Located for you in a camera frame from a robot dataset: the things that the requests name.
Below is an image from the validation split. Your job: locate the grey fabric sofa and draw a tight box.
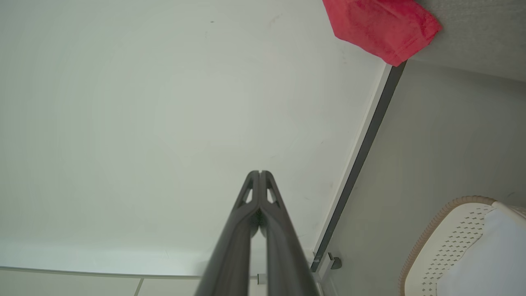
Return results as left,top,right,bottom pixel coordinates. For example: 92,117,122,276
405,0,526,83

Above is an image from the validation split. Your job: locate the white perforated laundry basket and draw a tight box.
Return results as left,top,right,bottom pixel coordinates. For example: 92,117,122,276
398,196,526,296

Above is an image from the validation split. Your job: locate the black baseboard strip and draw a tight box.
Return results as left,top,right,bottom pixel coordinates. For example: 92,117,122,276
310,61,407,273

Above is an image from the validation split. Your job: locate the grey metal bracket bar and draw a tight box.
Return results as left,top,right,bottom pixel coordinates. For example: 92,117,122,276
312,252,335,272

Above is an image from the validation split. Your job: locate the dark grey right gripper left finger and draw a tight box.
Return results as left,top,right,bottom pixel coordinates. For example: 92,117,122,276
195,171,261,296

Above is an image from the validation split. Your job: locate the white clothing item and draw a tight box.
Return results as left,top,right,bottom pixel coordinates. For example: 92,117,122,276
434,201,526,296

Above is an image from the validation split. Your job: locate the red basketball jersey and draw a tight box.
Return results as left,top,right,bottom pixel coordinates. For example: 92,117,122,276
322,0,443,67

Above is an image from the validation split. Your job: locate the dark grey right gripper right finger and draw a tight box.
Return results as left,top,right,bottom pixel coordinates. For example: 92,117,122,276
260,171,319,296

